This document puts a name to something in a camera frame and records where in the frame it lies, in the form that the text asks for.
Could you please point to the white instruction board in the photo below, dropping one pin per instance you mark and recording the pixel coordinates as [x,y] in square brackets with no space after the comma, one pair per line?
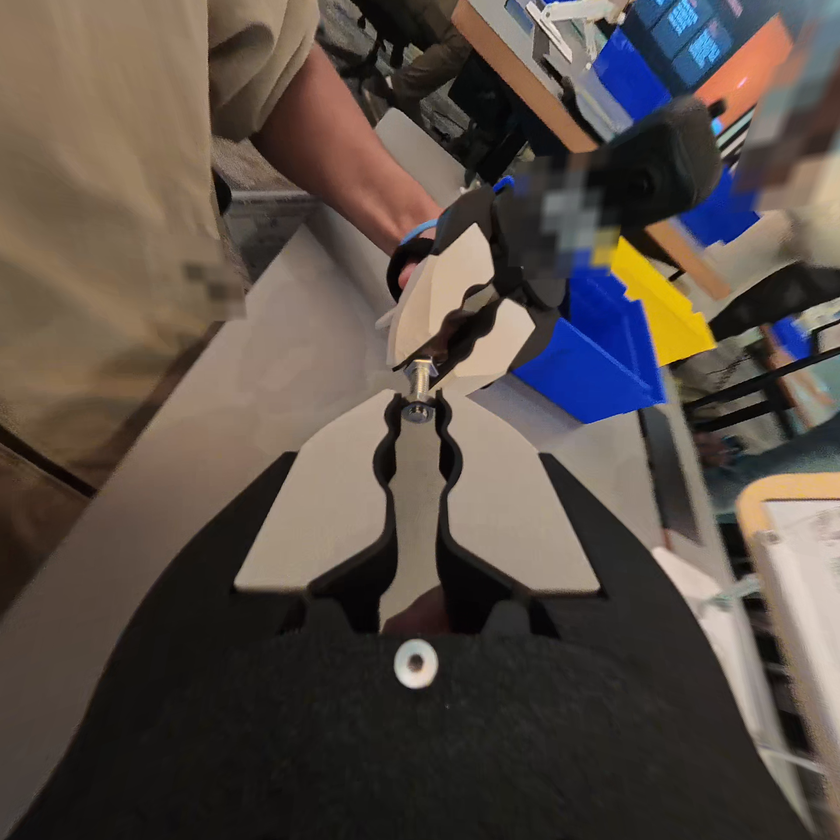
[807,617]

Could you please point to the brown wooden desk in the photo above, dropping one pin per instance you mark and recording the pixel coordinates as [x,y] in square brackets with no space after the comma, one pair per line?
[525,66]

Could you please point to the yellow storage bin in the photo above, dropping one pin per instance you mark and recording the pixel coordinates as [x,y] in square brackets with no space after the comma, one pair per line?
[663,309]

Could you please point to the person's right hand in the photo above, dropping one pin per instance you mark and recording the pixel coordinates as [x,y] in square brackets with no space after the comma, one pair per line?
[418,614]

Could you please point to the blue divided storage bin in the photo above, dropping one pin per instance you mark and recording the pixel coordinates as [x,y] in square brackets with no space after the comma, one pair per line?
[591,368]

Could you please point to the blue wristband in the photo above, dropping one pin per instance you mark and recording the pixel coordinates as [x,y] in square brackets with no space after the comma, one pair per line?
[418,232]

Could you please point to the computer monitor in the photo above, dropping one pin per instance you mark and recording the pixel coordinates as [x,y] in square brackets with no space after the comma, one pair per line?
[689,33]

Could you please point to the person's left hand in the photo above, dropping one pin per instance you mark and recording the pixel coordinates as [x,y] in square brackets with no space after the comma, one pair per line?
[412,276]

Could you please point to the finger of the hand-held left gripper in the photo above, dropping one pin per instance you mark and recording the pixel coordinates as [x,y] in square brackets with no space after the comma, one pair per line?
[440,295]
[499,341]

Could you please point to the dark flat tablet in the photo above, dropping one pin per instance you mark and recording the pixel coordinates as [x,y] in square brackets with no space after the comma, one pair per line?
[670,473]

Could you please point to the silver bolt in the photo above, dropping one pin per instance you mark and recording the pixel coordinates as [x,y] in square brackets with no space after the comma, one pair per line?
[418,410]

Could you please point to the person's left forearm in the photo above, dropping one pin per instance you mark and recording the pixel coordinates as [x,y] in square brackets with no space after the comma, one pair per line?
[341,158]

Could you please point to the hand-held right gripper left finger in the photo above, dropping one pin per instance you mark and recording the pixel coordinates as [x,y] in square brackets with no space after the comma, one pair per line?
[313,525]

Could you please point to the black office chair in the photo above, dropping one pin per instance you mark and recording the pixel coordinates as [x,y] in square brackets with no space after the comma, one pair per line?
[788,295]

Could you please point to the instruction sheet on stand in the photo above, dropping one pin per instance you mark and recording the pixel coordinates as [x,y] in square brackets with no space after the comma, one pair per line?
[751,525]

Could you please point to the small blue storage bin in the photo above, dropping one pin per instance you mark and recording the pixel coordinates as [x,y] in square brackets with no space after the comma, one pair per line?
[630,72]

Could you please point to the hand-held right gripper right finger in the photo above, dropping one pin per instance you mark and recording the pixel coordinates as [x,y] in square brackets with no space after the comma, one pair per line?
[519,525]

